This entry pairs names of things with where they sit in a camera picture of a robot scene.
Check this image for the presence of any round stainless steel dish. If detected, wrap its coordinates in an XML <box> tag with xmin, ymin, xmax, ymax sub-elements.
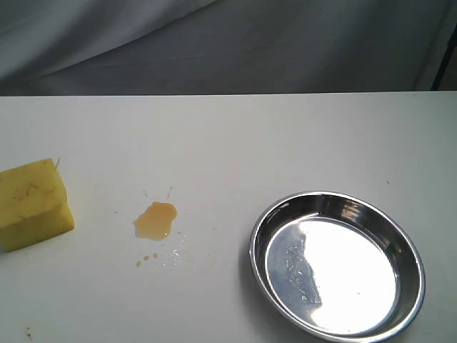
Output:
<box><xmin>248</xmin><ymin>191</ymin><xmax>426</xmax><ymax>342</ymax></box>

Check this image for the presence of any orange liquid spill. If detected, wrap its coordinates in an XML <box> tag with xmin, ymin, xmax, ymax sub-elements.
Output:
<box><xmin>133</xmin><ymin>202</ymin><xmax>177</xmax><ymax>241</ymax></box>

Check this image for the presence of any black stand pole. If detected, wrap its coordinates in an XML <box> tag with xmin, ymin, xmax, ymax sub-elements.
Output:
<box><xmin>430</xmin><ymin>1</ymin><xmax>456</xmax><ymax>91</ymax></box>

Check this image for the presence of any yellow sponge block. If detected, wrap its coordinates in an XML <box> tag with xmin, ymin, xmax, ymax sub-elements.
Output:
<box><xmin>1</xmin><ymin>159</ymin><xmax>75</xmax><ymax>252</ymax></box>

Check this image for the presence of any grey backdrop cloth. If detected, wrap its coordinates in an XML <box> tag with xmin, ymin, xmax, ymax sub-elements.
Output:
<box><xmin>1</xmin><ymin>1</ymin><xmax>456</xmax><ymax>96</ymax></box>

